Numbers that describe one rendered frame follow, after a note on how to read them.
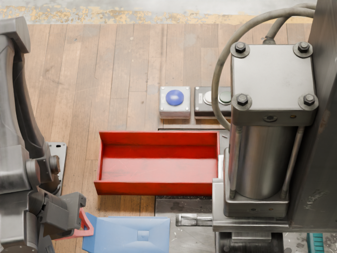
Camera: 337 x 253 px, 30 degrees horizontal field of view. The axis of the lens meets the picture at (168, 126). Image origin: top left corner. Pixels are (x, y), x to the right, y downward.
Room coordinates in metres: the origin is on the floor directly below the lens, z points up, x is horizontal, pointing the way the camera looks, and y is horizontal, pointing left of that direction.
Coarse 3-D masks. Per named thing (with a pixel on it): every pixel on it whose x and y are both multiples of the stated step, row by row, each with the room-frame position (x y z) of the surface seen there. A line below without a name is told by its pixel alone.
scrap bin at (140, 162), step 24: (120, 144) 0.68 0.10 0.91; (144, 144) 0.67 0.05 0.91; (168, 144) 0.67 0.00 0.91; (192, 144) 0.66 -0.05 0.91; (216, 144) 0.66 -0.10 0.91; (120, 168) 0.62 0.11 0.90; (144, 168) 0.62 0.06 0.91; (168, 168) 0.61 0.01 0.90; (192, 168) 0.61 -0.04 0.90; (216, 168) 0.60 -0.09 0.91; (120, 192) 0.56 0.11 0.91; (144, 192) 0.56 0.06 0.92; (168, 192) 0.55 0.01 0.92; (192, 192) 0.55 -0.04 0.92
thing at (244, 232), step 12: (216, 180) 0.44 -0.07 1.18; (216, 192) 0.42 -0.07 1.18; (216, 204) 0.40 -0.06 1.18; (216, 216) 0.38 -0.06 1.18; (240, 216) 0.38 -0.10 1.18; (216, 228) 0.36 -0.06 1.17; (228, 228) 0.36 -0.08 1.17; (240, 228) 0.36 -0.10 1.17; (252, 228) 0.36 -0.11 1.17; (264, 228) 0.36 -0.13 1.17; (276, 228) 0.35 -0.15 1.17; (288, 228) 0.35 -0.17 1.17; (228, 240) 0.35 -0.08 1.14; (240, 240) 0.35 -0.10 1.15; (252, 240) 0.35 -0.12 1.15; (264, 240) 0.35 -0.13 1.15; (276, 240) 0.35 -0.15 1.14; (228, 252) 0.33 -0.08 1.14; (240, 252) 0.33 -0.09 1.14; (252, 252) 0.33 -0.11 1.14; (264, 252) 0.33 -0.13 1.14; (276, 252) 0.33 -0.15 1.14
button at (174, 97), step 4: (168, 92) 0.78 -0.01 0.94; (172, 92) 0.78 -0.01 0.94; (176, 92) 0.78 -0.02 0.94; (180, 92) 0.78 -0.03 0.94; (168, 96) 0.77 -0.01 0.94; (172, 96) 0.77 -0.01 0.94; (176, 96) 0.77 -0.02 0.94; (180, 96) 0.77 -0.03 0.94; (168, 100) 0.76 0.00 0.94; (172, 100) 0.76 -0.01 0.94; (176, 100) 0.76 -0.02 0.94; (180, 100) 0.76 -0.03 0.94; (172, 104) 0.75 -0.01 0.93; (176, 104) 0.75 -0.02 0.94
